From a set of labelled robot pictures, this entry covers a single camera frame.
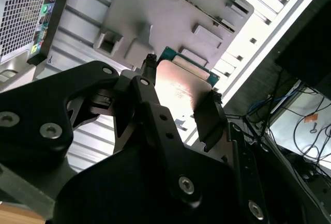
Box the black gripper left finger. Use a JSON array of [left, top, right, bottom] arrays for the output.
[[0, 54, 203, 209]]

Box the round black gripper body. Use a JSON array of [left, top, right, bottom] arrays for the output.
[[52, 139, 247, 224]]

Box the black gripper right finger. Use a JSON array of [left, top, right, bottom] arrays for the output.
[[192, 91, 306, 224]]

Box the silver CPU with green board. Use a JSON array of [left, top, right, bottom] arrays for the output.
[[154, 46, 221, 112]]

